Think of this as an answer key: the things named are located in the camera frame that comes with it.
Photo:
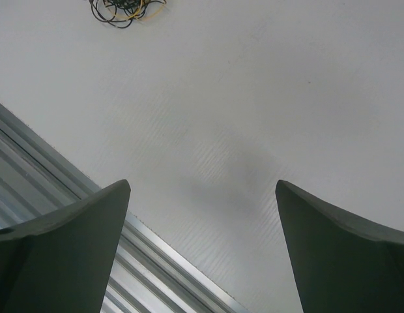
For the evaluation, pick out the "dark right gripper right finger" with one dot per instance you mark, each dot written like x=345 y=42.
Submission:
x=341 y=262

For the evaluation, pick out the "aluminium frame rail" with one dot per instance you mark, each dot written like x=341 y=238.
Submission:
x=146 y=276

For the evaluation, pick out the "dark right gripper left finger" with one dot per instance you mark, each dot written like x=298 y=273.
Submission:
x=61 y=261

